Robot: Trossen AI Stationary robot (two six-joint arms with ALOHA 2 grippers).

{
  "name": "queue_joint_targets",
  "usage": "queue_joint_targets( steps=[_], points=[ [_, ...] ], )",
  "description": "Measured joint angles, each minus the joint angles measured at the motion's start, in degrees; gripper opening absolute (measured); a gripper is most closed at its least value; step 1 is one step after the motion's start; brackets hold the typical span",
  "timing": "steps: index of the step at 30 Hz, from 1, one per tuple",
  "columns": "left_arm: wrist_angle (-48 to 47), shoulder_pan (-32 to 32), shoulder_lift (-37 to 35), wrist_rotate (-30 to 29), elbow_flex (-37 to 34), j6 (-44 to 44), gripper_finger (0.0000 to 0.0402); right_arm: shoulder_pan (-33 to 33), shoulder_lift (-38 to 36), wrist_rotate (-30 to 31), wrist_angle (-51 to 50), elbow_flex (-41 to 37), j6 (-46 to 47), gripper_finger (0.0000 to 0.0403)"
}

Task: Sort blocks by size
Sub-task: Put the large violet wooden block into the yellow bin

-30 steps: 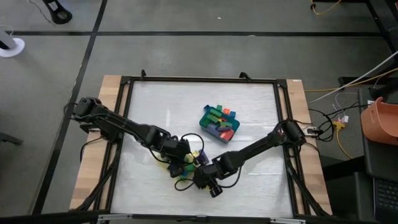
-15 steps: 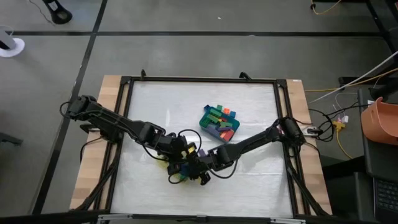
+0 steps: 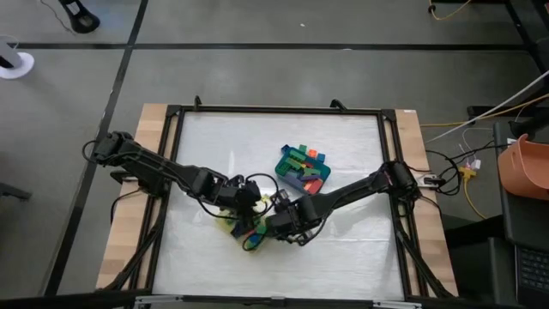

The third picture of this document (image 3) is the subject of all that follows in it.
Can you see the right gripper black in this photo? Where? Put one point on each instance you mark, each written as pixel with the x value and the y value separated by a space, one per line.
pixel 296 219

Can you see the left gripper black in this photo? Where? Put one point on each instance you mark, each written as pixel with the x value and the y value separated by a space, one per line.
pixel 238 195

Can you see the small green stud brick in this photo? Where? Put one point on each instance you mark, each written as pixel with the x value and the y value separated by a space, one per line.
pixel 261 228
pixel 303 148

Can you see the small blue stud brick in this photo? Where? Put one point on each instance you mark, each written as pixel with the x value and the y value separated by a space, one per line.
pixel 321 157
pixel 255 238
pixel 285 149

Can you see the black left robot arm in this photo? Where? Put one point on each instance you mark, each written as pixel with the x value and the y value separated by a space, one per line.
pixel 150 165

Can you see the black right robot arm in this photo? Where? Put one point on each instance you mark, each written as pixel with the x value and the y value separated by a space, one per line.
pixel 356 189

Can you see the yellow translucent plastic bin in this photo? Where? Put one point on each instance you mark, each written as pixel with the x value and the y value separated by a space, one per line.
pixel 224 224

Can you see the teal plastic bin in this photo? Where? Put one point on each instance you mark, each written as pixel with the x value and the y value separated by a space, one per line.
pixel 326 172

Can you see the white table cover sheet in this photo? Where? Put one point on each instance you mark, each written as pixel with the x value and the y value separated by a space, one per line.
pixel 214 141

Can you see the small orange stud brick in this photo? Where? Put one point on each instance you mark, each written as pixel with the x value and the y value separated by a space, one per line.
pixel 312 153

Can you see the black and silver crossbar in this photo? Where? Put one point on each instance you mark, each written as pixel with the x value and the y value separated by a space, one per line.
pixel 274 301

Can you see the black furniture leg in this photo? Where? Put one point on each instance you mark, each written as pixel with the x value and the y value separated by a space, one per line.
pixel 13 192

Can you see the black side desk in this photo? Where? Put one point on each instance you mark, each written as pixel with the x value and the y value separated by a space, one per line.
pixel 527 223

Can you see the orange plastic tub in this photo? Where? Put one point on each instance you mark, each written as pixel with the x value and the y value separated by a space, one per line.
pixel 525 169

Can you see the black stand base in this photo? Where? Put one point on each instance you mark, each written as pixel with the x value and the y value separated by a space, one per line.
pixel 81 19

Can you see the black keyboard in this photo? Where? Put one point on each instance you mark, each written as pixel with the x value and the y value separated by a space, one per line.
pixel 532 270

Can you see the white round stand base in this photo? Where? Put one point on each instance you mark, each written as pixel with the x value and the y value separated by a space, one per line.
pixel 17 66

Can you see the black metal stand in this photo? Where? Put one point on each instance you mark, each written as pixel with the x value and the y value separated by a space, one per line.
pixel 521 26

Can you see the black metal table frame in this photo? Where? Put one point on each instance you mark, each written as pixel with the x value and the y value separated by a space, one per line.
pixel 279 109

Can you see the black frame clamp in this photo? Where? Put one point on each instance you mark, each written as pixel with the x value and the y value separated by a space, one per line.
pixel 197 101
pixel 339 105

